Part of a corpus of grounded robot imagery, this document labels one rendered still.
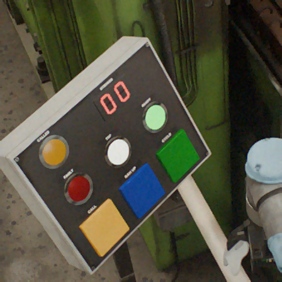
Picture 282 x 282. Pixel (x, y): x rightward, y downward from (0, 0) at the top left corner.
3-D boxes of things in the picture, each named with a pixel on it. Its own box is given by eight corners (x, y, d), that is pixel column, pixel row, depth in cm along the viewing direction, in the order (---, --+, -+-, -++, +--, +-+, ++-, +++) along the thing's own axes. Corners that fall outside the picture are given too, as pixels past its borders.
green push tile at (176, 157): (200, 158, 155) (183, 128, 151) (175, 184, 152) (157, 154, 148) (194, 156, 156) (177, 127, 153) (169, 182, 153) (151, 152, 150)
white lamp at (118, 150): (134, 160, 145) (131, 146, 142) (110, 170, 144) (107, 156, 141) (128, 148, 147) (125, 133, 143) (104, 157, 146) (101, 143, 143)
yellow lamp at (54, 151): (72, 160, 137) (67, 146, 134) (46, 170, 137) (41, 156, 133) (66, 147, 139) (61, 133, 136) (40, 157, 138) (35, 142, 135)
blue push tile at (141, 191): (166, 192, 151) (148, 162, 147) (139, 219, 148) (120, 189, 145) (160, 191, 152) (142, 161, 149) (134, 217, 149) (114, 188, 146)
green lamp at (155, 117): (170, 125, 149) (169, 111, 145) (147, 135, 148) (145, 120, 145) (163, 114, 151) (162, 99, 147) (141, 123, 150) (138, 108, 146)
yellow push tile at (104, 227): (130, 229, 147) (111, 199, 144) (102, 257, 144) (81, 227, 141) (125, 227, 148) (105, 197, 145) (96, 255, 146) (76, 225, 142)
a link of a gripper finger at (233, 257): (214, 285, 141) (245, 262, 135) (210, 255, 145) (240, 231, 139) (228, 289, 143) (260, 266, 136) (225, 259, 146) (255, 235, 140)
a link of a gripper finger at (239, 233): (220, 248, 140) (250, 225, 134) (219, 241, 141) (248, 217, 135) (242, 254, 142) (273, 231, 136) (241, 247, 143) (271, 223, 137)
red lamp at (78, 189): (95, 197, 141) (92, 183, 138) (71, 207, 140) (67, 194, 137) (90, 184, 143) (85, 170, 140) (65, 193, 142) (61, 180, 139)
